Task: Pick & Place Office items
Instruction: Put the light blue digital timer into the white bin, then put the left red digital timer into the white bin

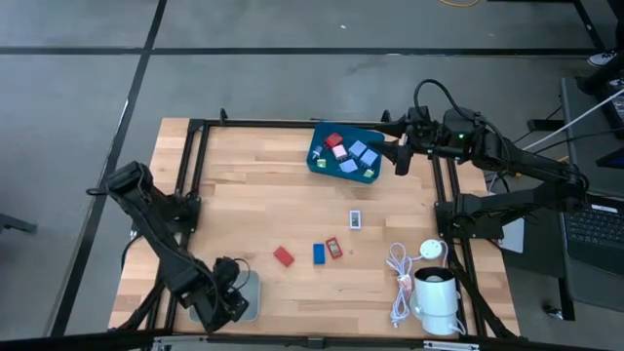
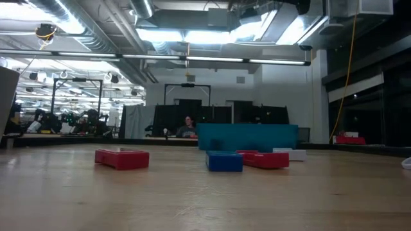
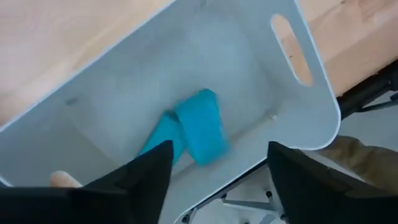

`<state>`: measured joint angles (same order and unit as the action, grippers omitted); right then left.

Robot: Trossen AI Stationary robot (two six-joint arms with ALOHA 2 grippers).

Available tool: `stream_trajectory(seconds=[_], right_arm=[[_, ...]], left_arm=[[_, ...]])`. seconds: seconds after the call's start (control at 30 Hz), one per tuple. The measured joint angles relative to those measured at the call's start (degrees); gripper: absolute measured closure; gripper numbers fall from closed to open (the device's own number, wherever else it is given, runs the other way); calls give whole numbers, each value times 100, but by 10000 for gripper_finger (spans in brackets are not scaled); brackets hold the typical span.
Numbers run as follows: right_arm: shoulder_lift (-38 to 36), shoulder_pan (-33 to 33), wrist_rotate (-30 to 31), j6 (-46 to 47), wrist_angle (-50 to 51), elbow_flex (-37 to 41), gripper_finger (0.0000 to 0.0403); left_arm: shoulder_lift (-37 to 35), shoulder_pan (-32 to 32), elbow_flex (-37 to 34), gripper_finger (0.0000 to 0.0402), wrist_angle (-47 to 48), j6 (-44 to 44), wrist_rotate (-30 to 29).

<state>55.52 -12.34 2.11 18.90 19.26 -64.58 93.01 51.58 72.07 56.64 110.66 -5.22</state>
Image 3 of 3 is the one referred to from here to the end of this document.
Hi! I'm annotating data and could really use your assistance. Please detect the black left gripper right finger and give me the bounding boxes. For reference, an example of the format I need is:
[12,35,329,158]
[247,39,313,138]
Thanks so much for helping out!
[267,141,398,224]

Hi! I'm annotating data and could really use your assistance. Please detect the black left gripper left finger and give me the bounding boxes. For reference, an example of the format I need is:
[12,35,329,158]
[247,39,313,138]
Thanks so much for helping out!
[0,139,174,224]

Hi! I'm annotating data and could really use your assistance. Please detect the teal charger block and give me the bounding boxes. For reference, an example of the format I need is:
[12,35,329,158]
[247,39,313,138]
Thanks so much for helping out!
[137,110,187,166]
[174,88,231,167]

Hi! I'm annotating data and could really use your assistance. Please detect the grey metal table leg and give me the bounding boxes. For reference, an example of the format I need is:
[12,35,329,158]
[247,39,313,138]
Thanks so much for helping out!
[183,189,287,224]

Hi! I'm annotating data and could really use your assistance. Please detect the person's leg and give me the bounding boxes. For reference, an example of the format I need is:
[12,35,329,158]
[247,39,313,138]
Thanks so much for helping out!
[315,135,398,195]

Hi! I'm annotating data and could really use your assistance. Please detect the light grey handled bin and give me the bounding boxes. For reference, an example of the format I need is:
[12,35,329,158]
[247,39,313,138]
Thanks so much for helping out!
[0,0,342,224]

